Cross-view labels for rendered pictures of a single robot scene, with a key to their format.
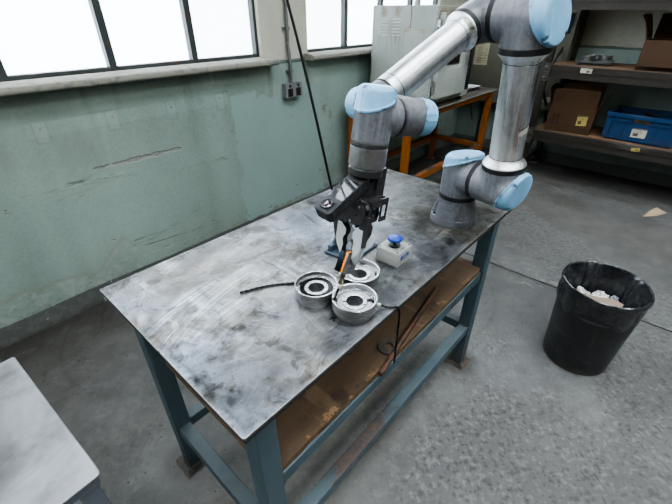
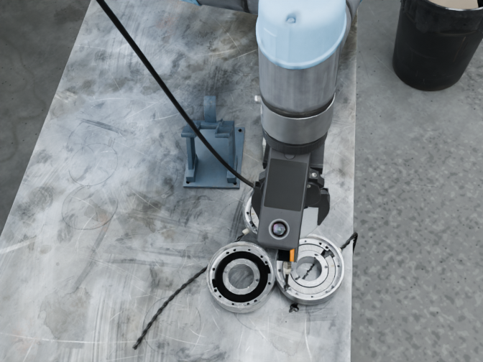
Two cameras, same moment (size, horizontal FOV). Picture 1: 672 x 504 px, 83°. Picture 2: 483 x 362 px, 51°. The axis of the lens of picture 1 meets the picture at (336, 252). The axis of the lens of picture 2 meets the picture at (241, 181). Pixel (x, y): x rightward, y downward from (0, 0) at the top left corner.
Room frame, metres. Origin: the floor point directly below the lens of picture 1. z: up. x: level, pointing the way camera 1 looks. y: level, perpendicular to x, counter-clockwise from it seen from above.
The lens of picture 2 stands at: (0.49, 0.14, 1.57)
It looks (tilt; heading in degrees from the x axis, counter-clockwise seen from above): 60 degrees down; 334
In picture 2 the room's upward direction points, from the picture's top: 10 degrees counter-clockwise
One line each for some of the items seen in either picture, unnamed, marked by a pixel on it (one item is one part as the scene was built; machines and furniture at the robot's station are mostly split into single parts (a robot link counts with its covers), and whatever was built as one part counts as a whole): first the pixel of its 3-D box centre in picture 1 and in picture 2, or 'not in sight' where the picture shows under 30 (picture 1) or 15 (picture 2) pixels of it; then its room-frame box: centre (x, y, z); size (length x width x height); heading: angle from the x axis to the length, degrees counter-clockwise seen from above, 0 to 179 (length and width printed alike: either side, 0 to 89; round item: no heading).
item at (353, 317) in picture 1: (354, 303); (308, 270); (0.68, -0.04, 0.82); 0.10 x 0.10 x 0.04
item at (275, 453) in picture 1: (342, 334); not in sight; (1.01, -0.02, 0.40); 1.17 x 0.59 x 0.80; 138
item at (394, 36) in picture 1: (426, 55); not in sight; (3.29, -0.70, 1.10); 0.62 x 0.61 x 0.65; 138
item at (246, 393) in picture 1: (344, 242); (191, 146); (1.01, -0.02, 0.79); 1.20 x 0.60 x 0.02; 138
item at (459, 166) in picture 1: (463, 172); not in sight; (1.14, -0.40, 0.97); 0.13 x 0.12 x 0.14; 36
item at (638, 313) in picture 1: (589, 320); (440, 23); (1.28, -1.14, 0.21); 0.34 x 0.34 x 0.43
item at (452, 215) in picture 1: (455, 205); not in sight; (1.15, -0.40, 0.85); 0.15 x 0.15 x 0.10
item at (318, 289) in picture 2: (354, 303); (308, 270); (0.68, -0.04, 0.82); 0.08 x 0.08 x 0.02
